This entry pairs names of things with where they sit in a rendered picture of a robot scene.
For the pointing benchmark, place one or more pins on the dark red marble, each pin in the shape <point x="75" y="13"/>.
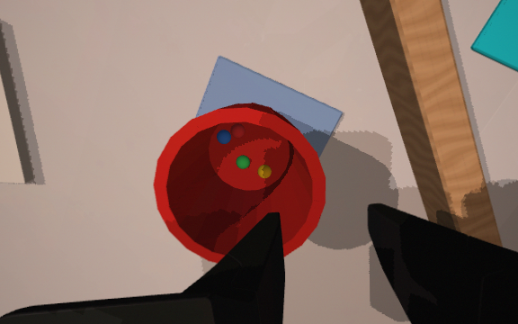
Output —
<point x="237" y="130"/>

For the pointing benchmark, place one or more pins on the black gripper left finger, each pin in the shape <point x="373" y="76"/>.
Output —
<point x="245" y="287"/>

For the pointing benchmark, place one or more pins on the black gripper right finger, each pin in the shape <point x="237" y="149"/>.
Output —
<point x="442" y="276"/>

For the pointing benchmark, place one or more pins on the yellow marble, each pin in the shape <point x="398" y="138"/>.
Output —
<point x="264" y="171"/>

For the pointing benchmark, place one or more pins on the wooden rectangular beam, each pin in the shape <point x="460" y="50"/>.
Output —
<point x="413" y="47"/>

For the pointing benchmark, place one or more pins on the green marble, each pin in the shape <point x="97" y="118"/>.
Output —
<point x="243" y="162"/>

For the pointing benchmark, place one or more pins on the red cup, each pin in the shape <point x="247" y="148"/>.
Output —
<point x="210" y="204"/>

